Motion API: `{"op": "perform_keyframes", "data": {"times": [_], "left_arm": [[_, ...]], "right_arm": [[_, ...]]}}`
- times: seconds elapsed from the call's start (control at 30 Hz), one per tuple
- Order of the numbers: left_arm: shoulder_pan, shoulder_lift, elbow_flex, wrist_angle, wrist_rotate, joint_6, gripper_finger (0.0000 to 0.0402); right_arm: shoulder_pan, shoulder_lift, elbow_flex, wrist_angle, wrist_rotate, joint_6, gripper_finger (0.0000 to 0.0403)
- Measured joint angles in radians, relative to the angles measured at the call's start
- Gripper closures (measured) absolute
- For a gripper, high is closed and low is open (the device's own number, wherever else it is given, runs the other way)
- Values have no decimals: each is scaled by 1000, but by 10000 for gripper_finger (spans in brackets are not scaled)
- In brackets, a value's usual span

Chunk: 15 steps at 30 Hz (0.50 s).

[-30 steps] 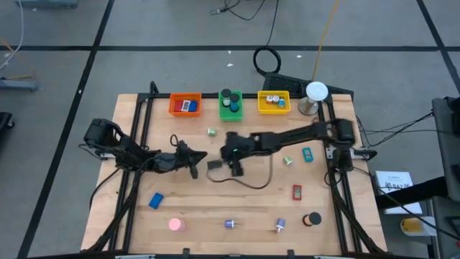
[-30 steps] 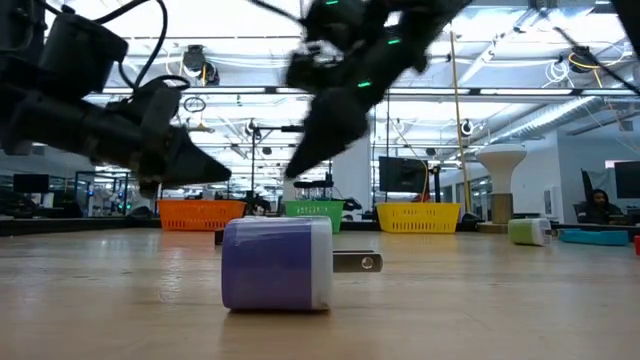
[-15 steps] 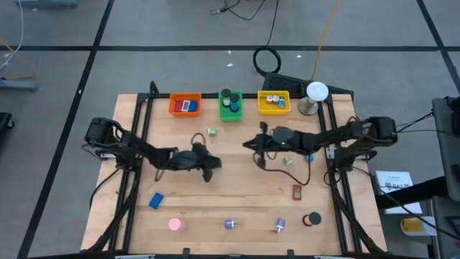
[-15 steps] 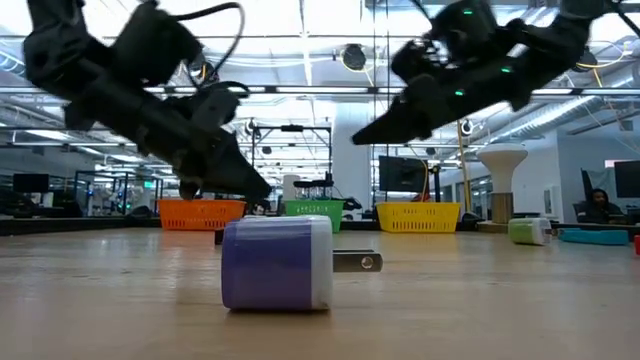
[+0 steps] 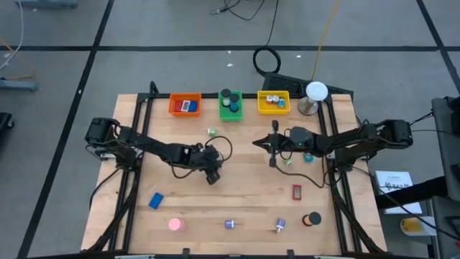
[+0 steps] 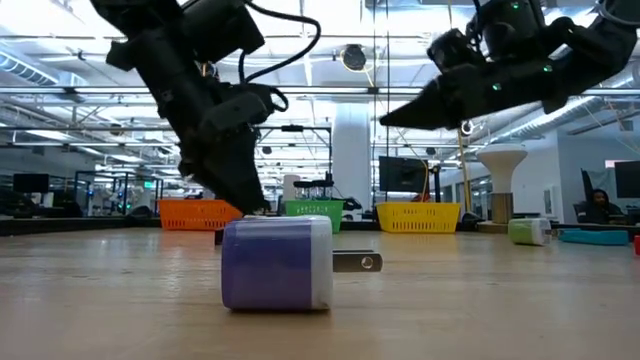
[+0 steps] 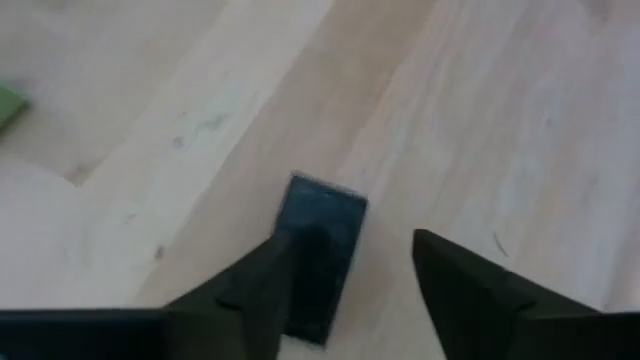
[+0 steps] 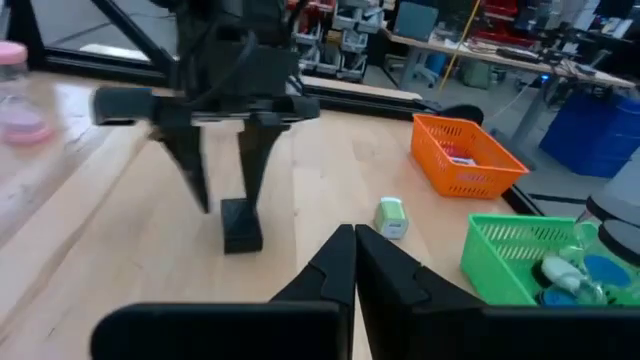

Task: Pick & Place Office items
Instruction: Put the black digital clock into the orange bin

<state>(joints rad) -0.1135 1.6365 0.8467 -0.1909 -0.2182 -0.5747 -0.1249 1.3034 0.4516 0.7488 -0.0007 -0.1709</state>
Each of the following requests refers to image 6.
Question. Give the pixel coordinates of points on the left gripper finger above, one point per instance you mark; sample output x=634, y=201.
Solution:
x=257, y=175
x=220, y=170

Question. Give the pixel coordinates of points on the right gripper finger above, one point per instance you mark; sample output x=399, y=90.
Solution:
x=432, y=107
x=435, y=126

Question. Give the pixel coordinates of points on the white sand hourglass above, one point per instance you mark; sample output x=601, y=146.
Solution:
x=305, y=184

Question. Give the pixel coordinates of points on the blue sand hourglass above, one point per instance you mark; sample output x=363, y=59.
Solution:
x=325, y=184

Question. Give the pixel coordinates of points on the teal staple box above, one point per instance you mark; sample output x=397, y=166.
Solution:
x=593, y=236

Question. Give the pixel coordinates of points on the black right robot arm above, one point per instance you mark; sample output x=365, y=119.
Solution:
x=595, y=45

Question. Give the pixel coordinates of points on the orange plastic basket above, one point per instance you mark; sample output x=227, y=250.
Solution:
x=195, y=215

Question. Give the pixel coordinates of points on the black monitor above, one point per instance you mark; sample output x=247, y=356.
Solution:
x=402, y=174
x=30, y=182
x=627, y=179

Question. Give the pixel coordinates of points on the green plastic basket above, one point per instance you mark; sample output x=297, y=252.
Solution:
x=315, y=207

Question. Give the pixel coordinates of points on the white mushroom table lamp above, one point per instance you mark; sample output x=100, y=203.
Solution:
x=501, y=160

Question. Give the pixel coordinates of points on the white building column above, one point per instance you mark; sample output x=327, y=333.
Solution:
x=350, y=140

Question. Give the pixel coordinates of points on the yellow plastic basket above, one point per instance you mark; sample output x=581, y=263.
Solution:
x=417, y=217

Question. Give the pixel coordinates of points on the person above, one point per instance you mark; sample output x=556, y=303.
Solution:
x=599, y=205

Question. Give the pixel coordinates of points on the red staple box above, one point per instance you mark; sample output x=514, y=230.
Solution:
x=637, y=245

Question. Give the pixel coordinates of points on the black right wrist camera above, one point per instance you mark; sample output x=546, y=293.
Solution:
x=452, y=47

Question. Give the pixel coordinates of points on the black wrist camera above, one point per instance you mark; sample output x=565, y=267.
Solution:
x=452, y=47
x=225, y=27

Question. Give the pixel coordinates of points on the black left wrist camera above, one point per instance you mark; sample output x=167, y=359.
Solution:
x=225, y=27

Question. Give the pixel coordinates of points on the purple USB wall charger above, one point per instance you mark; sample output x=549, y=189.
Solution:
x=270, y=265

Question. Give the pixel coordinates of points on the green USB wall charger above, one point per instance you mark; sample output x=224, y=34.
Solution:
x=527, y=231

